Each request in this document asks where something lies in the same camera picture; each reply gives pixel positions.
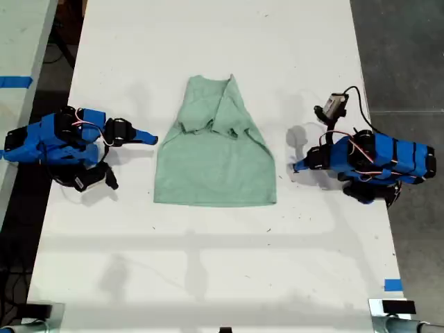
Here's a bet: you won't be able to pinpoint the pale green T-shirt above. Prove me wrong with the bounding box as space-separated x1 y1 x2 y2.
153 73 279 208

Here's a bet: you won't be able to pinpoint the long blue tape strip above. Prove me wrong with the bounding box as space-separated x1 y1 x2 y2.
0 75 34 89

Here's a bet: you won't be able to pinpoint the grey side table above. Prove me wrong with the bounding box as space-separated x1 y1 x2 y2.
0 0 59 223

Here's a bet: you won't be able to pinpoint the camera black stalk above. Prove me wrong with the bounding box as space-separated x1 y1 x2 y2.
103 163 119 191
318 116 343 147

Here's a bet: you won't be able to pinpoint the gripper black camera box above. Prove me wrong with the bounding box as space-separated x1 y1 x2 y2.
70 168 107 194

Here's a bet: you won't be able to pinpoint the camera black cable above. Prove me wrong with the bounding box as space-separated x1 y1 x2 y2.
343 85 379 135

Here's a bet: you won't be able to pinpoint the black box on white bracket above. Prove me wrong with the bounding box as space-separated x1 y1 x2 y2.
381 300 417 316

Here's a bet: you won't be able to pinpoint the black floor cables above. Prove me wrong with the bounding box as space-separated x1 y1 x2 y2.
0 266 31 325

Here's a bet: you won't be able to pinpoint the black box on grey bracket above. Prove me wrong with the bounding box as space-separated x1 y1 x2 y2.
20 302 53 321

